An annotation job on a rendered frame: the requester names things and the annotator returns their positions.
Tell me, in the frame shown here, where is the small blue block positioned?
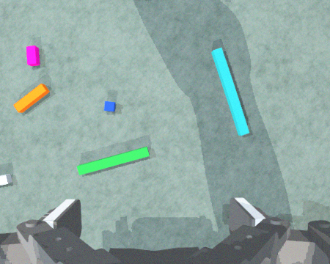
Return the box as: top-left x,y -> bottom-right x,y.
104,101 -> 115,111

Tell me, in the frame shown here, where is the green rod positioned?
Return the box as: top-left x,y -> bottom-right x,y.
77,147 -> 150,175

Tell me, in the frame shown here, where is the orange rod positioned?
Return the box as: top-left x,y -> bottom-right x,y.
13,84 -> 49,113

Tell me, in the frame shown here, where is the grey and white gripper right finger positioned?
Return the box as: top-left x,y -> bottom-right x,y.
184,198 -> 330,264

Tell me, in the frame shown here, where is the turquoise rod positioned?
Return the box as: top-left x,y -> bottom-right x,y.
211,48 -> 249,136

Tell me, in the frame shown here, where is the magenta block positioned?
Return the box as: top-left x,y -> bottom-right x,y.
26,45 -> 40,66

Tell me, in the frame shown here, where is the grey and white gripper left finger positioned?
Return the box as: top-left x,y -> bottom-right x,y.
0,199 -> 121,264

